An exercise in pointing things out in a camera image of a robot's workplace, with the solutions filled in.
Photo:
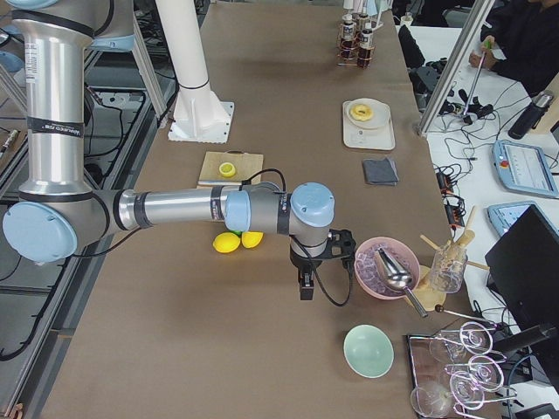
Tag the black water bottle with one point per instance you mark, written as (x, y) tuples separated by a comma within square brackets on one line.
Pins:
[(531, 115)]

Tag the wooden mug stand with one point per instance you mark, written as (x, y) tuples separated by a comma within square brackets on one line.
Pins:
[(427, 293)]

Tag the black monitor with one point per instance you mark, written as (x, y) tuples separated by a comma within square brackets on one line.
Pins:
[(524, 268)]

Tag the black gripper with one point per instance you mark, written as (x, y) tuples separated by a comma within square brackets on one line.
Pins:
[(302, 264)]

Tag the green ceramic bowl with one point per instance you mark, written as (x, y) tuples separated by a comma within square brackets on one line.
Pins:
[(368, 351)]

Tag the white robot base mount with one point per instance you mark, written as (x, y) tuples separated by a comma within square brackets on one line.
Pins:
[(199, 115)]

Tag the clear glass mug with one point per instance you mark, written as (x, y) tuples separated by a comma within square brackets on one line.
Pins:
[(447, 270)]

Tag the white serving tray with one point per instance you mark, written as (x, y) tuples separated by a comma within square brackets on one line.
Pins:
[(382, 139)]

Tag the yellow lemon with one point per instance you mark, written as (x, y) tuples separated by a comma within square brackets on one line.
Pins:
[(251, 239), (226, 242)]

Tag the copper wire bottle rack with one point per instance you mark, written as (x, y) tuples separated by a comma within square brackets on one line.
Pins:
[(355, 48)]

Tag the blue teach pendant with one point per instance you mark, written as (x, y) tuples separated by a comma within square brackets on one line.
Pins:
[(524, 169), (503, 216)]

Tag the wine glass rack tray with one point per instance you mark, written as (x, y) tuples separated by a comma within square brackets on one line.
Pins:
[(456, 372)]

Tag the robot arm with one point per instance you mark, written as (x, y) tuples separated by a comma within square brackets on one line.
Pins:
[(57, 213)]

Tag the yellow lemon lower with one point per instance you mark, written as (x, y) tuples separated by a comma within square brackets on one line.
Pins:
[(251, 239)]

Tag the steel ice scoop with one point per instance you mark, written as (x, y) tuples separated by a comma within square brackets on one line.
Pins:
[(397, 278)]

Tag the wooden cutting board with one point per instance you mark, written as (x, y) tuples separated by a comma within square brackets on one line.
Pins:
[(247, 165)]

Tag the pink bowl with ice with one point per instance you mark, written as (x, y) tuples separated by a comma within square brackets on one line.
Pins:
[(367, 272)]

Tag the yellow lemon upper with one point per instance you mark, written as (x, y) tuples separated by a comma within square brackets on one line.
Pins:
[(226, 242)]

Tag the glazed donut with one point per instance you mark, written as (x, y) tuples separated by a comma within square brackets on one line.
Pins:
[(361, 112)]

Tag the tea bottle white cap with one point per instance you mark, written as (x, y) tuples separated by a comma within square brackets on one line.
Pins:
[(347, 36)]

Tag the aluminium frame post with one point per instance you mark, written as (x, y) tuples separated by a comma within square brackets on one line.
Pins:
[(474, 22)]

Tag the white round plate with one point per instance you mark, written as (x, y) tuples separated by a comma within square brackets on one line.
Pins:
[(381, 113)]

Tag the half lemon slice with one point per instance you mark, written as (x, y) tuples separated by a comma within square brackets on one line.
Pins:
[(227, 169)]

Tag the grey folded cloth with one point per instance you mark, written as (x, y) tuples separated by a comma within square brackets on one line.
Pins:
[(380, 172)]

